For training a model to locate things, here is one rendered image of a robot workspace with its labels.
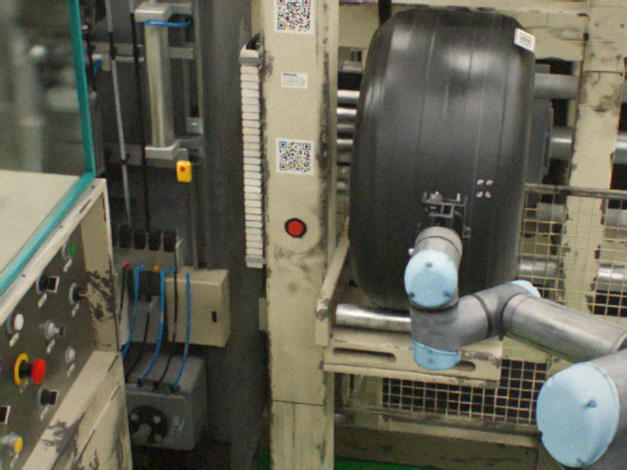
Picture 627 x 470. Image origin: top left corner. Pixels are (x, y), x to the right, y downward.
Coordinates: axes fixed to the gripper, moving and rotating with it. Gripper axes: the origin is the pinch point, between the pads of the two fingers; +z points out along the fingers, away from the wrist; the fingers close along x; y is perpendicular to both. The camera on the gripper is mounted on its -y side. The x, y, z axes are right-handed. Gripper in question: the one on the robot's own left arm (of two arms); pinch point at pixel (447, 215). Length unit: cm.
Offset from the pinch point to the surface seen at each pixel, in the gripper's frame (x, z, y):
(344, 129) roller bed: 28, 64, -5
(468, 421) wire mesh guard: -5, 74, -84
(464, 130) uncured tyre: -1.6, 5.6, 14.1
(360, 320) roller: 16.9, 18.9, -31.3
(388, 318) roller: 11.3, 19.2, -30.4
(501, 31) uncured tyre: -6.2, 24.0, 27.9
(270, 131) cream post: 36.6, 22.1, 6.0
